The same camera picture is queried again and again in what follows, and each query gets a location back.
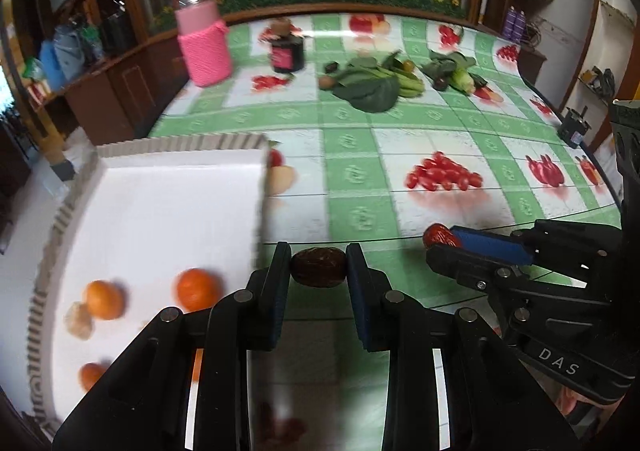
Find white tray with striped rim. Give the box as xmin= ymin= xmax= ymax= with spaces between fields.
xmin=27 ymin=134 xmax=271 ymax=437

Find green bag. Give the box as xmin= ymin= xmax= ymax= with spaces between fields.
xmin=22 ymin=56 xmax=46 ymax=82

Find pale green corn cob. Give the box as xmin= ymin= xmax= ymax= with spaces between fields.
xmin=450 ymin=68 xmax=476 ymax=95

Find green checked tablecloth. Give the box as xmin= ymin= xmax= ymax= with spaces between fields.
xmin=147 ymin=14 xmax=623 ymax=451

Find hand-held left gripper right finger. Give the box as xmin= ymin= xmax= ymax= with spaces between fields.
xmin=346 ymin=242 xmax=583 ymax=451

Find black kettle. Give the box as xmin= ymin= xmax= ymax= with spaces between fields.
xmin=102 ymin=6 xmax=136 ymax=54

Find small green leaf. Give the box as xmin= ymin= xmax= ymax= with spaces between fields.
xmin=337 ymin=56 xmax=381 ymax=75

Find orange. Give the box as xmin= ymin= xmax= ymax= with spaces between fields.
xmin=79 ymin=362 xmax=110 ymax=392
xmin=84 ymin=279 xmax=125 ymax=321

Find dark brown date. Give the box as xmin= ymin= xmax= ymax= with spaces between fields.
xmin=291 ymin=247 xmax=347 ymax=288

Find pink bottle with knit sleeve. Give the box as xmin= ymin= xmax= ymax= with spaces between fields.
xmin=174 ymin=0 xmax=235 ymax=87

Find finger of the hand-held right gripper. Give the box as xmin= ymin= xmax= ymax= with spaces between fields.
xmin=449 ymin=218 xmax=621 ymax=267
xmin=425 ymin=243 xmax=591 ymax=294

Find pale walnut piece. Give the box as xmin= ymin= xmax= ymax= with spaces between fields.
xmin=65 ymin=302 xmax=95 ymax=341

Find dark green leaves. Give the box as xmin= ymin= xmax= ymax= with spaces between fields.
xmin=422 ymin=50 xmax=478 ymax=77

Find wooden side cabinet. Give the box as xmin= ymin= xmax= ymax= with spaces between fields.
xmin=515 ymin=38 xmax=548 ymax=87

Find deep orange tangerine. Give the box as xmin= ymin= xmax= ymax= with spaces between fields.
xmin=175 ymin=268 xmax=222 ymax=313

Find grey-blue thermos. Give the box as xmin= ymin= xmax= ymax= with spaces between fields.
xmin=54 ymin=24 xmax=88 ymax=79

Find blue thermos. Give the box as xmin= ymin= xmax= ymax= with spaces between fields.
xmin=40 ymin=40 xmax=66 ymax=87

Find small black device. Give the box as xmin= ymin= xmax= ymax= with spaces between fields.
xmin=557 ymin=106 xmax=588 ymax=148

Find green stalk vegetable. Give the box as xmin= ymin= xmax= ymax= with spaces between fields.
xmin=380 ymin=66 xmax=426 ymax=98

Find red jujube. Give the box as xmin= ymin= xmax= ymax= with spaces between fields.
xmin=423 ymin=224 xmax=463 ymax=251

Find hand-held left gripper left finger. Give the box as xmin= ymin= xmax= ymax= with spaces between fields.
xmin=52 ymin=241 xmax=293 ymax=451

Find dark jar with pink label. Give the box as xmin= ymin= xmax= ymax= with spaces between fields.
xmin=270 ymin=18 xmax=306 ymax=74

